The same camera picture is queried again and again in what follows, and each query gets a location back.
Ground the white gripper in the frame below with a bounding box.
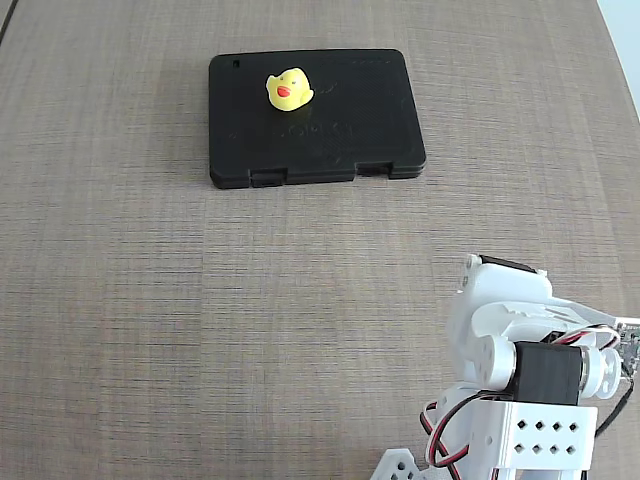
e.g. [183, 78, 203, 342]
[455, 253, 621, 346]

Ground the yellow rubber duck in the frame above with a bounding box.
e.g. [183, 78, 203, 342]
[265, 67, 315, 113]

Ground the black flat plastic case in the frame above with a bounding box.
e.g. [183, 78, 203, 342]
[207, 47, 427, 191]

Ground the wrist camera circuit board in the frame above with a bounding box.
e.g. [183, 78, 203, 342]
[613, 319, 640, 375]

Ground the red black white servo cable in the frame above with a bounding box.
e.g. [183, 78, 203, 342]
[422, 387, 506, 472]

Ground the black camera cable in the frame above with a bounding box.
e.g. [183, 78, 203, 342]
[595, 367, 637, 435]

